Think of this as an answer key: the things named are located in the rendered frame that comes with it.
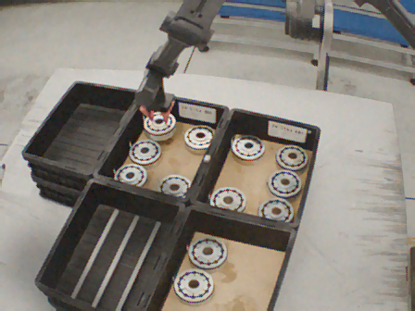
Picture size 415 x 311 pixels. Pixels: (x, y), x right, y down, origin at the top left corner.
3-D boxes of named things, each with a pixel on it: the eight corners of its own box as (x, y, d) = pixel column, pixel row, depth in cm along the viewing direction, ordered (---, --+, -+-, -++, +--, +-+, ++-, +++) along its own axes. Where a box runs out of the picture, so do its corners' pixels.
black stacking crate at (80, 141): (80, 104, 174) (75, 81, 165) (147, 117, 167) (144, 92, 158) (30, 178, 148) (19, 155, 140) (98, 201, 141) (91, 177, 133)
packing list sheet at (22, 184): (18, 130, 181) (17, 129, 181) (59, 135, 178) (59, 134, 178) (-15, 187, 159) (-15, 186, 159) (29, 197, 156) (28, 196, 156)
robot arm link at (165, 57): (218, 25, 96) (172, 4, 94) (207, 46, 95) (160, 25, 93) (182, 62, 138) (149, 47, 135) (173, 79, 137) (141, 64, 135)
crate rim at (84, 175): (76, 84, 167) (74, 80, 165) (145, 95, 160) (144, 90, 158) (20, 159, 141) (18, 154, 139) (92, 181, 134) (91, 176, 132)
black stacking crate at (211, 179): (231, 134, 160) (232, 108, 151) (316, 153, 153) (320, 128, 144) (191, 228, 134) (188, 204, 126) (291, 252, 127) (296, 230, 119)
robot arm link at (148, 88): (181, 60, 134) (155, 48, 133) (170, 84, 127) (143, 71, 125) (165, 86, 143) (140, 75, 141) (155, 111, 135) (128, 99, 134)
